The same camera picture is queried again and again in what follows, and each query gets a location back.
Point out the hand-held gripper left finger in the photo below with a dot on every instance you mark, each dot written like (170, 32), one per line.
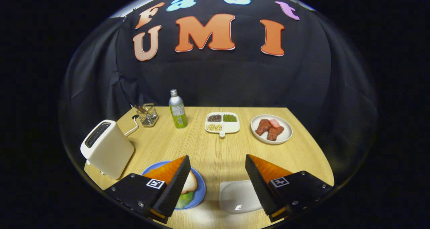
(174, 188)

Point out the green lettuce leaf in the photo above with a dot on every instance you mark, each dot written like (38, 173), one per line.
(186, 198)

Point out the toasted bread slice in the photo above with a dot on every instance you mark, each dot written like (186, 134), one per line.
(189, 183)

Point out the white round plate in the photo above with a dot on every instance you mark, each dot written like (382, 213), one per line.
(285, 136)

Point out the white divided dish with beans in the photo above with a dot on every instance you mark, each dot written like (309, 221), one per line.
(231, 127)

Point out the brown meat piece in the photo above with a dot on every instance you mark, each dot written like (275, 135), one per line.
(275, 133)
(263, 126)

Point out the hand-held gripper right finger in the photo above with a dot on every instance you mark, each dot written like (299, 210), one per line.
(260, 188)

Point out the blue round plate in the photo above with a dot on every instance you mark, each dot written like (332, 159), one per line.
(201, 188)

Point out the pink sausage slice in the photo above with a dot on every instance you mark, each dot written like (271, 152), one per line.
(274, 123)

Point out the white square plate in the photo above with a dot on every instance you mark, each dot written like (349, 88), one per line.
(238, 195)

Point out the silver bottle with green label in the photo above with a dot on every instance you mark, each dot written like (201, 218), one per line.
(177, 111)

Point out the brown chopsticks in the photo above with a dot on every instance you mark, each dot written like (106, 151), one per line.
(139, 108)

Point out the white toaster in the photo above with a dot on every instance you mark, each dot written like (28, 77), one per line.
(111, 155)

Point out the black backdrop cloth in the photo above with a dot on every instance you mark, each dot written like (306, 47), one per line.
(235, 81)

